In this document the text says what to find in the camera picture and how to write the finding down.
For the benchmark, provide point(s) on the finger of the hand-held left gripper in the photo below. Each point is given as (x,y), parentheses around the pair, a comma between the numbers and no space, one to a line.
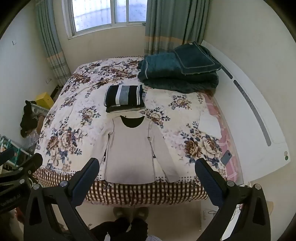
(30,164)
(7,155)

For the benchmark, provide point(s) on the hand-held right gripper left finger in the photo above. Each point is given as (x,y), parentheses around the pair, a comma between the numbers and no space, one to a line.
(86,179)

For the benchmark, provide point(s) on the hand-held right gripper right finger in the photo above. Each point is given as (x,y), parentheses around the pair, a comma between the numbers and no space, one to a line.
(208,180)

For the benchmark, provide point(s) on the white long-sleeve sweater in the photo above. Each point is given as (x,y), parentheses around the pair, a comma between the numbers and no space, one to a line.
(131,153)

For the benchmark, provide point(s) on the green and white shelf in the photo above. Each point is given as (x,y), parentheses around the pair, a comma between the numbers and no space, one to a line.
(20,153)

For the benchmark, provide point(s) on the dark smartphone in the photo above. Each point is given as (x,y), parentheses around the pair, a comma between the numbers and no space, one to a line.
(226,157)

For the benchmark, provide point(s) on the black cloth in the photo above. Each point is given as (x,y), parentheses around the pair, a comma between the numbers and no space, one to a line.
(27,120)

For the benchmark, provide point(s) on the pink checked sheet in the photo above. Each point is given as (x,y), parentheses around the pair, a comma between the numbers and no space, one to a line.
(227,139)

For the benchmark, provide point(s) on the beige slipper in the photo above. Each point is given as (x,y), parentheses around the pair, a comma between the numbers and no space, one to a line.
(121,211)
(141,212)

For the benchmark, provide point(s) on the white folded cloth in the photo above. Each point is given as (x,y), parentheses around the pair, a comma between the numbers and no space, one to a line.
(209,127)

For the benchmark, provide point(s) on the white plastic rack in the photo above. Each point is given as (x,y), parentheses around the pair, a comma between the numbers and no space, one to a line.
(37,110)

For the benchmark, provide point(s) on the person's dark pants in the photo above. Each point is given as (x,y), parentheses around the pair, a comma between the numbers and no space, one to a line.
(120,229)

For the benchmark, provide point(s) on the floral blanket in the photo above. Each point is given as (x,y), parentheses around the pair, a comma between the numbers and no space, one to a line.
(81,115)

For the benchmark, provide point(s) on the yellow box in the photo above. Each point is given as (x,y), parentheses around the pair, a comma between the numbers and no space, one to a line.
(45,99)

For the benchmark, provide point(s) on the beige folded garment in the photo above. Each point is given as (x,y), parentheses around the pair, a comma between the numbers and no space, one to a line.
(129,109)

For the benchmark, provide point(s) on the white headboard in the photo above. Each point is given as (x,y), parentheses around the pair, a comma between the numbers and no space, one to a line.
(254,111)

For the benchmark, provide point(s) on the dark striped folded sweater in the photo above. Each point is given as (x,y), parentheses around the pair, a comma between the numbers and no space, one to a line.
(124,95)

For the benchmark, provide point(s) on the narrow teal curtain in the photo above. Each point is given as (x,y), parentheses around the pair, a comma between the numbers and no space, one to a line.
(49,46)

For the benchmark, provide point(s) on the teal folded quilt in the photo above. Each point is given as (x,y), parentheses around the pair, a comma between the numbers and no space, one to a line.
(161,69)

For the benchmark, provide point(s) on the teal pillow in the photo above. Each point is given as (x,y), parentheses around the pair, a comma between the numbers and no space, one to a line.
(196,58)

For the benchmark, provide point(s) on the wide teal curtain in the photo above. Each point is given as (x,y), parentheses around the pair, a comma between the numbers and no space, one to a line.
(171,23)

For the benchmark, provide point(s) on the white framed window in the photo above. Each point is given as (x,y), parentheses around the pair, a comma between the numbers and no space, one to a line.
(92,14)

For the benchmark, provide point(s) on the white light switch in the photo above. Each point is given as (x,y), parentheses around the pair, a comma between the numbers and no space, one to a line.
(14,42)

